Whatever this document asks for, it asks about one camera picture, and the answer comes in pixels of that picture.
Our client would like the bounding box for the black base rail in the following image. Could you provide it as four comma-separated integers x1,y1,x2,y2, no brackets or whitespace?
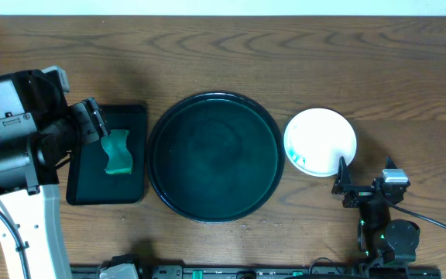
71,263,441,279

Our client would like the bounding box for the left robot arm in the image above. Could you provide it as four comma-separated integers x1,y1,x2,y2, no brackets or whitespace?
0,97,109,278

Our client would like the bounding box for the white plate top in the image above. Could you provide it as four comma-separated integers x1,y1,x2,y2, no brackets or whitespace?
283,108,358,177

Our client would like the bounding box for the round black tray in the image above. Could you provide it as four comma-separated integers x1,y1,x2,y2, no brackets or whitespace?
146,92,285,223

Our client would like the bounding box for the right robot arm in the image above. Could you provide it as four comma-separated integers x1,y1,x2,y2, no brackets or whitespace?
331,157,420,278

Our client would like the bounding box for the green sponge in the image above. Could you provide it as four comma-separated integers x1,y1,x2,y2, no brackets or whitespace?
101,129,133,175

